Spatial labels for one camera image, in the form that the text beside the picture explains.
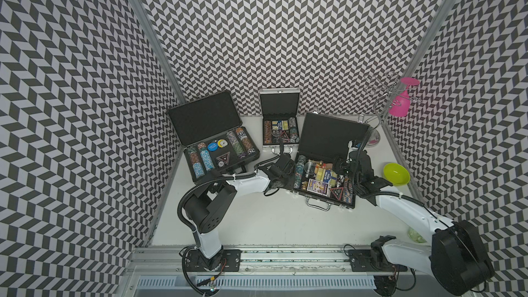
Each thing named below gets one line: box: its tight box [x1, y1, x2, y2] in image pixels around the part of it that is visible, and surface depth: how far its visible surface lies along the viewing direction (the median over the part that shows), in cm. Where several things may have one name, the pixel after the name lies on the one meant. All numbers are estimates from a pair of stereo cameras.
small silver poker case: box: [259, 88, 301, 149], surface depth 110 cm
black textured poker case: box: [290, 112, 370, 211], surface depth 93 cm
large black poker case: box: [166, 90, 260, 183], surface depth 103 cm
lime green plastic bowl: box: [382, 162, 411, 187], surface depth 95 cm
